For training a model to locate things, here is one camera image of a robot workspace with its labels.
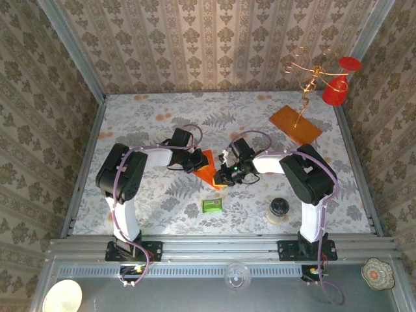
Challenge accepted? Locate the green snack packet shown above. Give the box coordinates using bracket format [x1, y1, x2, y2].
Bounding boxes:
[201, 198, 224, 215]

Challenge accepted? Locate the orange wooden base board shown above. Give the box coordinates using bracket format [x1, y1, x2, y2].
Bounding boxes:
[268, 105, 323, 146]

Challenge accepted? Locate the dark lidded glass jar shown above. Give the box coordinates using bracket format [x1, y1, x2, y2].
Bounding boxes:
[266, 197, 290, 226]

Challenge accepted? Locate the clear glass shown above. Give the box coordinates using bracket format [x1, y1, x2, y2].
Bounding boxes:
[224, 261, 253, 292]

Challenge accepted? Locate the red wine glass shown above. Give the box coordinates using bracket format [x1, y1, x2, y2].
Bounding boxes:
[321, 56, 363, 107]

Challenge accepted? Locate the small controller board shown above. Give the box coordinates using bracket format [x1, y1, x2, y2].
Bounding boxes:
[301, 265, 330, 282]
[119, 265, 146, 282]

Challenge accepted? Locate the patterned scalloped dish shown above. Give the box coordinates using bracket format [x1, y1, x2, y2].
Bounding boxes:
[361, 257, 396, 291]

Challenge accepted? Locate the cream round plate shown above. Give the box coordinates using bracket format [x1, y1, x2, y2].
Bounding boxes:
[42, 279, 83, 312]

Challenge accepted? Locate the aluminium mounting rail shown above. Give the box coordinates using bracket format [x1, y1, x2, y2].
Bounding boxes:
[48, 235, 399, 261]

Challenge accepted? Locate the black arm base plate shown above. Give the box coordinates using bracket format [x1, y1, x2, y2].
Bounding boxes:
[277, 239, 338, 261]
[104, 240, 164, 263]

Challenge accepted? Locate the grey slotted cable duct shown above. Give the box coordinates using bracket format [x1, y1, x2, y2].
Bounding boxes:
[57, 263, 303, 279]

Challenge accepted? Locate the aluminium side rail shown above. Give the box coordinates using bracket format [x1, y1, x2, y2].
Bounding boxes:
[60, 96, 107, 239]
[334, 104, 385, 237]

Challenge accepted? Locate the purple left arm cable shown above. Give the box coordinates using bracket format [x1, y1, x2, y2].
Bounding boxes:
[110, 123, 204, 289]

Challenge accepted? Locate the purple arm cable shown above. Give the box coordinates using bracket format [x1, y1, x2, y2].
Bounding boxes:
[227, 129, 346, 306]
[110, 123, 204, 289]

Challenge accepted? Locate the gold wire glass stand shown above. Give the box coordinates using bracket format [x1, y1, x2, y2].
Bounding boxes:
[281, 45, 350, 128]

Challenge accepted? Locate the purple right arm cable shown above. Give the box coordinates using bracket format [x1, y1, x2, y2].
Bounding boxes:
[227, 129, 346, 306]

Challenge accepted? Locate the aluminium frame post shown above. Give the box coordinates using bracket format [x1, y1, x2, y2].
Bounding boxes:
[37, 0, 107, 102]
[349, 0, 397, 62]

